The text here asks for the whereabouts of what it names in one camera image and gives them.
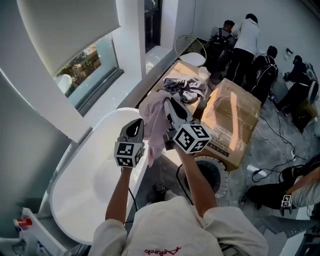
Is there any flat cardboard box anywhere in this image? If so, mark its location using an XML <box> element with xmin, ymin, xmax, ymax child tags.
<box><xmin>146</xmin><ymin>59</ymin><xmax>214</xmax><ymax>121</ymax></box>

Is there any medium roller blind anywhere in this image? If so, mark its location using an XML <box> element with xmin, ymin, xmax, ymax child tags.
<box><xmin>15</xmin><ymin>0</ymin><xmax>123</xmax><ymax>78</ymax></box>

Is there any chrome faucet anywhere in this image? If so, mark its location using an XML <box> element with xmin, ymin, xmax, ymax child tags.
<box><xmin>11</xmin><ymin>239</ymin><xmax>28</xmax><ymax>256</ymax></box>

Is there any pink cloth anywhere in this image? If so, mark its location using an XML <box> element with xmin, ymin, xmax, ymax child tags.
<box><xmin>138</xmin><ymin>89</ymin><xmax>177</xmax><ymax>169</ymax></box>

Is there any round laundry basket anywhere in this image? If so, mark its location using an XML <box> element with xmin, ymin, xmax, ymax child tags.
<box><xmin>193</xmin><ymin>154</ymin><xmax>230</xmax><ymax>201</ymax></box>

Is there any person's left forearm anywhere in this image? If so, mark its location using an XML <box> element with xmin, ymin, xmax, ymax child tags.
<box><xmin>104</xmin><ymin>165</ymin><xmax>134</xmax><ymax>229</ymax></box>

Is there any white bathtub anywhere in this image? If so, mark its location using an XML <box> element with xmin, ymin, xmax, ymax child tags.
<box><xmin>49</xmin><ymin>106</ymin><xmax>151</xmax><ymax>246</ymax></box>

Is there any glass window pane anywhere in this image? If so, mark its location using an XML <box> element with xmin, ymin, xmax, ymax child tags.
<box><xmin>53</xmin><ymin>33</ymin><xmax>125</xmax><ymax>112</ymax></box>

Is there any black framed window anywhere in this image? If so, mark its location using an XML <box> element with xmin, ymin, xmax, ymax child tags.
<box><xmin>143</xmin><ymin>0</ymin><xmax>164</xmax><ymax>54</ymax></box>

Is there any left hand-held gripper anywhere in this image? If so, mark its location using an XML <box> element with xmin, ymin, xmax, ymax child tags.
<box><xmin>114</xmin><ymin>118</ymin><xmax>146</xmax><ymax>169</ymax></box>

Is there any grey clothes pile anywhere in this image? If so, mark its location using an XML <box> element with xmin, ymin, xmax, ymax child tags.
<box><xmin>162</xmin><ymin>76</ymin><xmax>210</xmax><ymax>103</ymax></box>

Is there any white vanity cabinet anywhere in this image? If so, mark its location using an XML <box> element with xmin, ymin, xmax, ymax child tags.
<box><xmin>11</xmin><ymin>206</ymin><xmax>69</xmax><ymax>256</ymax></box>

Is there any person's left shoe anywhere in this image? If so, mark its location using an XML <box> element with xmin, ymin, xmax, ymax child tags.
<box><xmin>146</xmin><ymin>183</ymin><xmax>169</xmax><ymax>204</ymax></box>

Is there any black backpack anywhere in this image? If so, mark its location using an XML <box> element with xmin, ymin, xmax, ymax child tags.
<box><xmin>206</xmin><ymin>34</ymin><xmax>233</xmax><ymax>67</ymax></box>
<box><xmin>254</xmin><ymin>61</ymin><xmax>278</xmax><ymax>94</ymax></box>

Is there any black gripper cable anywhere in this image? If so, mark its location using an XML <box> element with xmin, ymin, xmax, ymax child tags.
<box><xmin>175</xmin><ymin>163</ymin><xmax>195</xmax><ymax>206</ymax></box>
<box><xmin>124</xmin><ymin>187</ymin><xmax>139</xmax><ymax>224</ymax></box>

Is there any wide roller blind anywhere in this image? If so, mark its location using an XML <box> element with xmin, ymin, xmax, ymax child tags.
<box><xmin>0</xmin><ymin>67</ymin><xmax>73</xmax><ymax>241</ymax></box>

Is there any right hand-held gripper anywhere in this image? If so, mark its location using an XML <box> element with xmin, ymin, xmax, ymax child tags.
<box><xmin>163</xmin><ymin>96</ymin><xmax>213</xmax><ymax>155</ymax></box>

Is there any person's cream shirt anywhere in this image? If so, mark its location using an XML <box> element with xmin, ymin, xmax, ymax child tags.
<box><xmin>93</xmin><ymin>195</ymin><xmax>270</xmax><ymax>256</ymax></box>

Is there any red bottle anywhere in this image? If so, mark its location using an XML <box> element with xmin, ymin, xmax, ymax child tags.
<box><xmin>13</xmin><ymin>217</ymin><xmax>34</xmax><ymax>228</ymax></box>

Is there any large taped cardboard box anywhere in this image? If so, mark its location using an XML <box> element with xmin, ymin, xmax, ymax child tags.
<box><xmin>193</xmin><ymin>77</ymin><xmax>262</xmax><ymax>173</ymax></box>

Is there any person's right forearm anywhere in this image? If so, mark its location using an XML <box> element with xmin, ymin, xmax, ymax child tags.
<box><xmin>174</xmin><ymin>144</ymin><xmax>219</xmax><ymax>219</ymax></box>

